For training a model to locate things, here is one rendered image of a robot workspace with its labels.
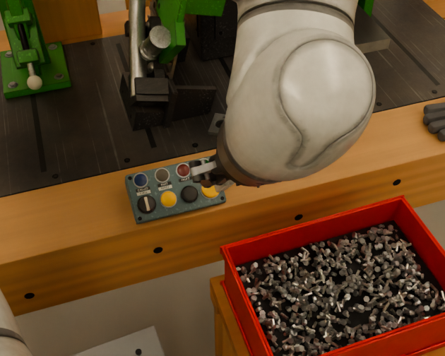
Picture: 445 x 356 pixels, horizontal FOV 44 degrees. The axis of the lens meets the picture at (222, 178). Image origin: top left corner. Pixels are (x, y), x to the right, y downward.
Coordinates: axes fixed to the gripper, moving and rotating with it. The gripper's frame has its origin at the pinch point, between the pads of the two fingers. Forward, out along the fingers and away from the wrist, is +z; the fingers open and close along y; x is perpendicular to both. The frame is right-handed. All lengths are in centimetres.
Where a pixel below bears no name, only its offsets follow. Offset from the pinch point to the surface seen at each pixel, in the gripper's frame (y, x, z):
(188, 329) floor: -1, -32, 102
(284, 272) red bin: 6.8, -15.5, 5.9
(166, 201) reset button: -7.4, -0.3, 10.4
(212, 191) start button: 0.1, -0.6, 10.4
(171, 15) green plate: 1.1, 29.5, 10.1
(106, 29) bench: -7, 47, 50
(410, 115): 42.8, 5.4, 18.6
